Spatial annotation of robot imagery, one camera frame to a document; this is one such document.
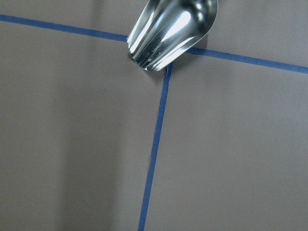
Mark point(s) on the steel scoop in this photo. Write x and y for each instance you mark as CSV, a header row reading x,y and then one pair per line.
x,y
166,29

